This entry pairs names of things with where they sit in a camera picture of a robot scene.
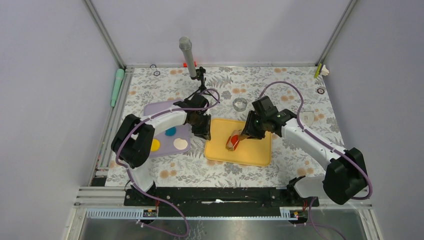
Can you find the red dough ball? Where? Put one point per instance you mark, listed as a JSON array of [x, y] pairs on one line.
[[234, 140]]

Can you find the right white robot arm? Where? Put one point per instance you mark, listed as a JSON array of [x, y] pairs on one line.
[[345, 172]]

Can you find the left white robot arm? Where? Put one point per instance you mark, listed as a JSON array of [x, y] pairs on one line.
[[133, 140]]

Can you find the wooden dough roller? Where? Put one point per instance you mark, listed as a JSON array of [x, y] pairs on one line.
[[242, 136]]

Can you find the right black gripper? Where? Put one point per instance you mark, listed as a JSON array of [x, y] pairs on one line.
[[249, 131]]

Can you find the purple tray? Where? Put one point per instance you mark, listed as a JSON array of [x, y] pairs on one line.
[[166, 142]]

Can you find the black mini tripod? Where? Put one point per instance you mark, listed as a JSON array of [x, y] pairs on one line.
[[199, 75]]

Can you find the grey microphone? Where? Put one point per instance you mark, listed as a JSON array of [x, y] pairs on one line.
[[185, 45]]

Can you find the white corner clip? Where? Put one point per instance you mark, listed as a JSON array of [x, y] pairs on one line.
[[321, 70]]

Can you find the flat blue dough disc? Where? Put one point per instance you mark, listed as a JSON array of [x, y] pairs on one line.
[[171, 131]]

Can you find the flat white dough disc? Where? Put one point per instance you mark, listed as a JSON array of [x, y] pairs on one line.
[[180, 144]]

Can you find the yellow tray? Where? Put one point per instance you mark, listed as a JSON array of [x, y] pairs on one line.
[[253, 152]]

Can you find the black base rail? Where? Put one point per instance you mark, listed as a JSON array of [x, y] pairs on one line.
[[218, 201]]

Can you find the metal dough scraper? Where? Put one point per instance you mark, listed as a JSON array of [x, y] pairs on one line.
[[307, 118]]

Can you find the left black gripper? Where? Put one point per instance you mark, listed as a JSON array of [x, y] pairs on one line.
[[204, 132]]

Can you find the flat yellow dough disc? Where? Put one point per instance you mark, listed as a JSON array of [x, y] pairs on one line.
[[155, 145]]

